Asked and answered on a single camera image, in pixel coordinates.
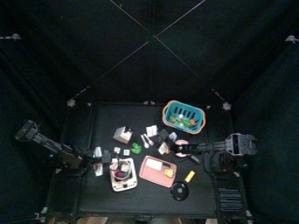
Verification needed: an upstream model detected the white black sushi piece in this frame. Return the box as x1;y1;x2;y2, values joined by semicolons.
167;131;179;143

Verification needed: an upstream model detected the black square toy piece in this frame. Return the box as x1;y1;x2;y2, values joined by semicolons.
158;129;171;141

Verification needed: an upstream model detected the yellow toy cheese piece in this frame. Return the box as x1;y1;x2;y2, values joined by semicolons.
163;168;176;179

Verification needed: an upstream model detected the pink toy donut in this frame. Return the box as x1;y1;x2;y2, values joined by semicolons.
172;138;192;158

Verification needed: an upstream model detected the white toy shaker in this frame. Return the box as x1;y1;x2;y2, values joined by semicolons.
92;146;104;158

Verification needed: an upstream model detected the toy pot pink rim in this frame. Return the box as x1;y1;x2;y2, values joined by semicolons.
111;159;135;180

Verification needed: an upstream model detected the white card with print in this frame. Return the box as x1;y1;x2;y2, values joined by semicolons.
156;141;172;156

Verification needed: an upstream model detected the grey white toy toaster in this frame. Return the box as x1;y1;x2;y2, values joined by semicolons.
112;125;135;144

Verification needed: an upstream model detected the green toy leaf vegetable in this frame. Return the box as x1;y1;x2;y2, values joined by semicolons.
130;142;144;155

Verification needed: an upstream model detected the white toy bread slice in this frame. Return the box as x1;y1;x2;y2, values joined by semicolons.
144;157;164;172

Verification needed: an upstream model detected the white plastic spoon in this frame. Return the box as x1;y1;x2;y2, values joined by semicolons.
143;133;155;146
139;133;151;150

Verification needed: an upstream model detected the yellow flat stick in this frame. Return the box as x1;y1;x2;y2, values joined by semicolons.
183;170;196;184

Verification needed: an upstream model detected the pink plastic tray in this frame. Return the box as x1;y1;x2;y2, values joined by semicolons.
138;155;179;189

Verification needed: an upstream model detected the teal basket orange rim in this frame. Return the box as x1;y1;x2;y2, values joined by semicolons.
162;100;207;136

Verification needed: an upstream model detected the black round plate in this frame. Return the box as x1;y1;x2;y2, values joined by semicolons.
171;180;191;202

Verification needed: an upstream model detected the thin grey cord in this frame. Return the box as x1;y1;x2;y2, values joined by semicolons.
71;0;207;100
108;0;228;103

